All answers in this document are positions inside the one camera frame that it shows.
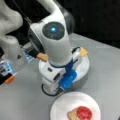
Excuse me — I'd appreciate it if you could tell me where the white paper plate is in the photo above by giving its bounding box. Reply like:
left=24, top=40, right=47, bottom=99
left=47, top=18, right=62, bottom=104
left=50, top=92, right=101, bottom=120

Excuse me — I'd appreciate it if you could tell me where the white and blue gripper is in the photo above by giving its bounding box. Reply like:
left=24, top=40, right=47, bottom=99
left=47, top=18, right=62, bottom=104
left=42, top=48, right=82, bottom=94

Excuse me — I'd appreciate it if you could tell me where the yellow cheese slice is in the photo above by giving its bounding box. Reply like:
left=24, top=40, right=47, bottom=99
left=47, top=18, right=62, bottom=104
left=80, top=47, right=88, bottom=57

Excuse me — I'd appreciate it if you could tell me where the white divided round tray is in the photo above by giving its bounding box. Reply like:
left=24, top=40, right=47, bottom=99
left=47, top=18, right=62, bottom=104
left=39, top=55, right=90, bottom=84

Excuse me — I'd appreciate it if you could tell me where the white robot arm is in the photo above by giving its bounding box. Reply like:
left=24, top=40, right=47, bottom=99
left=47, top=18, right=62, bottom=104
left=29, top=0, right=82, bottom=96

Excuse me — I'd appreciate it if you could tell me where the red tomato piece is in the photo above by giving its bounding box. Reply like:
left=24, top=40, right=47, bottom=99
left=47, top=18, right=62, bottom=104
left=77, top=106, right=92, bottom=120

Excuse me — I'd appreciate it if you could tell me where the small orange block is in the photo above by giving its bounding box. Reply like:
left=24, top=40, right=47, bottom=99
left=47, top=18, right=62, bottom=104
left=4, top=76, right=15, bottom=84

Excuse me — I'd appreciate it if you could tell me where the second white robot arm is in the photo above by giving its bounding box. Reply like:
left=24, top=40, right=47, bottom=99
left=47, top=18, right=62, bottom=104
left=0, top=0, right=27, bottom=72

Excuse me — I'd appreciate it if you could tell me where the brown toast slice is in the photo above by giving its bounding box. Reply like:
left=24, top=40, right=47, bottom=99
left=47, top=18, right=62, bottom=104
left=37, top=53, right=48, bottom=62
left=67, top=109, right=80, bottom=120

